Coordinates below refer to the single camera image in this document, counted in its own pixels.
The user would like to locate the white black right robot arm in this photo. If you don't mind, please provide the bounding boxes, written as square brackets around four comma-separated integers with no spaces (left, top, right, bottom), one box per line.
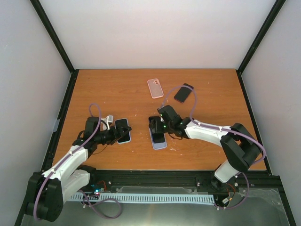
[149,105,266,183]

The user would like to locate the light blue phone case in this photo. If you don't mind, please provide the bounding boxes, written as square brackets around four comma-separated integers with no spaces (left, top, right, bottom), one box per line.
[114,118,131,144]

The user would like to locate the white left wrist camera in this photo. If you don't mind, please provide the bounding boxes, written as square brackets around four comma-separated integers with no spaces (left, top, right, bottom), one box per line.
[101,114,113,130]

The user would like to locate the light blue slotted cable duct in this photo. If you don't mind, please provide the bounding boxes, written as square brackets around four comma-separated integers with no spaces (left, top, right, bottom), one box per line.
[68,193,215,204]

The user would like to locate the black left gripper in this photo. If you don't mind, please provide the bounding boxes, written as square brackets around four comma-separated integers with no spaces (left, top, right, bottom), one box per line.
[95,123,132,145]

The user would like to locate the black smartphone dark blue edge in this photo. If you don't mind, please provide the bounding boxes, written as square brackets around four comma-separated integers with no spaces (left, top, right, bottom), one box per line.
[149,116,165,144]

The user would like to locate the black aluminium frame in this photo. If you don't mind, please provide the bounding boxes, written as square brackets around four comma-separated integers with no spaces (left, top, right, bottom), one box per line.
[14,0,297,226]

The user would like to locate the pink phone case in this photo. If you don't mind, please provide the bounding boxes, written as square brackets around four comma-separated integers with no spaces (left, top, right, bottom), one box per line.
[147,78,164,99]

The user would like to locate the black smartphone red edge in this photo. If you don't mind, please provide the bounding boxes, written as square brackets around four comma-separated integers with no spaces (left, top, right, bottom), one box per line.
[174,83,194,103]

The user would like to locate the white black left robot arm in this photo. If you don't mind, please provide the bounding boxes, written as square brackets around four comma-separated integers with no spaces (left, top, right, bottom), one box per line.
[24,116,131,222]

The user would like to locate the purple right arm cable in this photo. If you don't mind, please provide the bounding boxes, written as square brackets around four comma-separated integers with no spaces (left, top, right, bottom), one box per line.
[157,85,266,210]

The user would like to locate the lavender phone case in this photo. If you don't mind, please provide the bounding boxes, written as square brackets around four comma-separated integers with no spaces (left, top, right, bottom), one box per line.
[150,133,167,150]

